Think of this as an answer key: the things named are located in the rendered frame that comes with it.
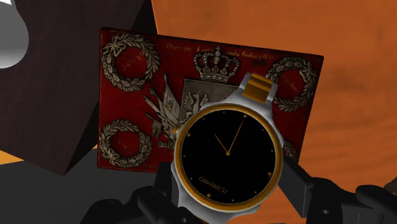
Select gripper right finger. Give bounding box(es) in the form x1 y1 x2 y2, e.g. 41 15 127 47
278 155 397 224

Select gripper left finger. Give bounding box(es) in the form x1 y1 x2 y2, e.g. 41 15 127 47
80 161 203 224

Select black and gold wristwatch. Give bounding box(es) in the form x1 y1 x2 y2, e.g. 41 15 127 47
170 73 284 223

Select red book with silver emblems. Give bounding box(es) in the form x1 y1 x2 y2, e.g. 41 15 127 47
97 27 324 174

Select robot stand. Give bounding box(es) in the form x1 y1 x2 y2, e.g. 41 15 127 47
0 0 158 176

